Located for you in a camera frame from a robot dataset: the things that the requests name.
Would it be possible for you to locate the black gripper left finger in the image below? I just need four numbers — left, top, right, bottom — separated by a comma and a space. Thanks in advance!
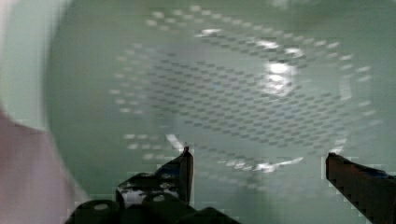
116, 147, 194, 208

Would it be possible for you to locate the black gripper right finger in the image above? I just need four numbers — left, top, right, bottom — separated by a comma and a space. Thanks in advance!
325, 153, 396, 224

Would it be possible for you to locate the green perforated strainer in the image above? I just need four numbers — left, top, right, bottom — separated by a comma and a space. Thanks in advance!
1, 0, 395, 224

